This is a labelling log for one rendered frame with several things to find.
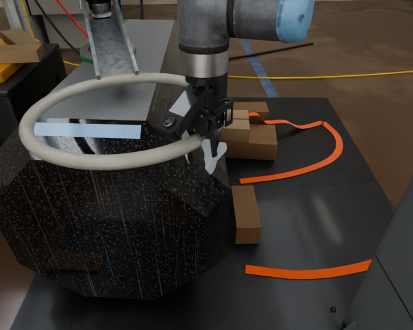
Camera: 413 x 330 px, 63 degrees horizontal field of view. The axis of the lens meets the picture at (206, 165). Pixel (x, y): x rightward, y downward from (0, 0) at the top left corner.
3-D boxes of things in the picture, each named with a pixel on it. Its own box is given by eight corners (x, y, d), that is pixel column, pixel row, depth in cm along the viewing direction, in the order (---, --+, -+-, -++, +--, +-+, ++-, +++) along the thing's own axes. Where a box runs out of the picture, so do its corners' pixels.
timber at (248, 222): (259, 243, 166) (261, 227, 159) (235, 244, 166) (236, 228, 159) (251, 201, 190) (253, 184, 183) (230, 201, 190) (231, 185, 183)
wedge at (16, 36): (3, 41, 173) (-1, 31, 170) (22, 36, 179) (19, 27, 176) (21, 50, 163) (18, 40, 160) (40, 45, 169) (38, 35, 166)
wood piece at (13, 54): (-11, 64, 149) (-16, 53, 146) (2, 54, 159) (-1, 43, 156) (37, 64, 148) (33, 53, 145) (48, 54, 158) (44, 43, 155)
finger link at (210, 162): (234, 167, 74) (228, 127, 70) (216, 179, 70) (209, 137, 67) (223, 164, 76) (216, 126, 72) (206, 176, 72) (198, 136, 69)
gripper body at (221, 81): (233, 126, 72) (236, 70, 65) (206, 142, 66) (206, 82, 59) (206, 116, 76) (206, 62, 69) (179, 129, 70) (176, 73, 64)
